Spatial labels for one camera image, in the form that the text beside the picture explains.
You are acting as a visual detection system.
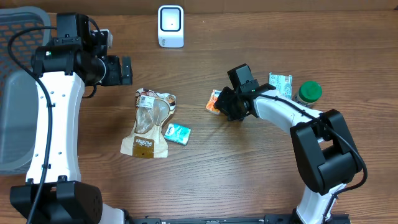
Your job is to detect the green lid white jar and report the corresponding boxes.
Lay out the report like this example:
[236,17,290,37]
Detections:
[293,81,323,108]

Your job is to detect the grey plastic shopping basket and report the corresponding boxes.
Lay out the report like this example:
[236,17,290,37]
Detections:
[1,6,51,175]

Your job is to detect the white barcode scanner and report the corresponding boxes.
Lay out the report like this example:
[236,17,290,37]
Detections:
[157,5,184,48]

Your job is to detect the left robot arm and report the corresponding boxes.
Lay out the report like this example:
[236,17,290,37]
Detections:
[10,12,133,223]

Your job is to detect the orange snack packet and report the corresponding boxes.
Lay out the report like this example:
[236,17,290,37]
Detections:
[205,90,221,114]

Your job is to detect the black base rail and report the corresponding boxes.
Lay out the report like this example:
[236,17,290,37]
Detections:
[124,213,351,224]

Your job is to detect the teal white snack packet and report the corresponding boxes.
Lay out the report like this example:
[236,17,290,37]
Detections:
[269,72,293,99]

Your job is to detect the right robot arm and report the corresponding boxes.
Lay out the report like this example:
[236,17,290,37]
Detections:
[215,63,368,224]

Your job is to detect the clear brown bread bag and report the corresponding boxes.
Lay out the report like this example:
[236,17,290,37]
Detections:
[120,88,177,159]

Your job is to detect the small teal white packet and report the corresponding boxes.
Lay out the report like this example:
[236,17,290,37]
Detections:
[164,123,191,146]

